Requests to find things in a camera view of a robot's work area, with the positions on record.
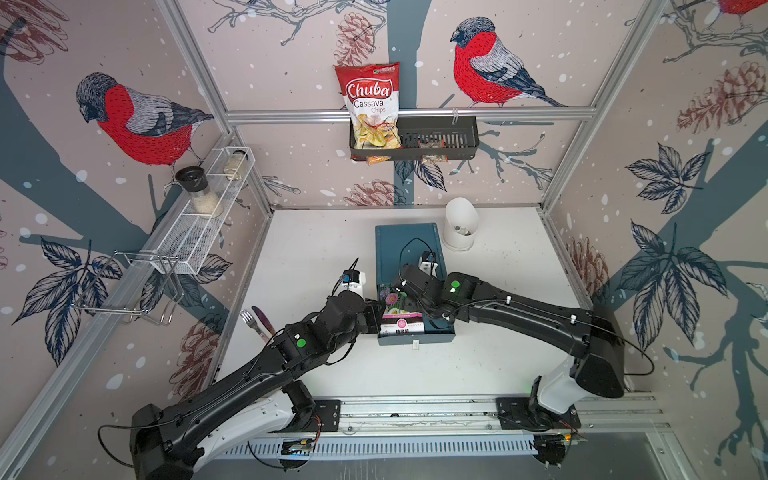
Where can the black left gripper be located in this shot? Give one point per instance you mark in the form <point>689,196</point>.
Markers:
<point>371,308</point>

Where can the flower seed bag pink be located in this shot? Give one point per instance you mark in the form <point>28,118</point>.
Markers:
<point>400,315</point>

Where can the teal drawer cabinet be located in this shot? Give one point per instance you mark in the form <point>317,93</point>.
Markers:
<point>401,245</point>

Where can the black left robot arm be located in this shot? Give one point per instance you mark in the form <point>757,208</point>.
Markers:
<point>265,395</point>

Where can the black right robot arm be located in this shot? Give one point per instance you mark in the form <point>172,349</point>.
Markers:
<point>595,363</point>

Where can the white cylindrical cup holder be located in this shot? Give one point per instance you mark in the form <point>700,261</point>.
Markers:
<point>460,225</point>

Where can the silver fork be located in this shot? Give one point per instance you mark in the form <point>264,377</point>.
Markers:
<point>251,322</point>

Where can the snack packet in basket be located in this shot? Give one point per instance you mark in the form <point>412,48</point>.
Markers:
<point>432,158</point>

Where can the black lid spice jar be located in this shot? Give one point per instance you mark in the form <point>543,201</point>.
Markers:
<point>204,201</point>

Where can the red Chuba cassava chips bag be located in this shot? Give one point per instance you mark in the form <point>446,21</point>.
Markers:
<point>371,96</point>

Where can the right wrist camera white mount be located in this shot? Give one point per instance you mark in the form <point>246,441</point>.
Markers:
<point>428,263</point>

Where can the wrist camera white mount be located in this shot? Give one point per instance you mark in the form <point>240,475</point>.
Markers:
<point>428,263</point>
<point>353,280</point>

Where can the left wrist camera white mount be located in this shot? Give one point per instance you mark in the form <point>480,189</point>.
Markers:
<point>353,280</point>

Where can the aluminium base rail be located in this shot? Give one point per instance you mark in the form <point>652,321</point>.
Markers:
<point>377,428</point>

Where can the black hanging wire basket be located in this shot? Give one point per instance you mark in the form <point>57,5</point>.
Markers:
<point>460,135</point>

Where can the white wire wall shelf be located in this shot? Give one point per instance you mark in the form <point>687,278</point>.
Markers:
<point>190,237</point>

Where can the chrome wire hook rack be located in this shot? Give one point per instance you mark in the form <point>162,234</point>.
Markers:
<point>153,297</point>

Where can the aluminium horizontal back rail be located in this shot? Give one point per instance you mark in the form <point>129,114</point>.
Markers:
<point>546,113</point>

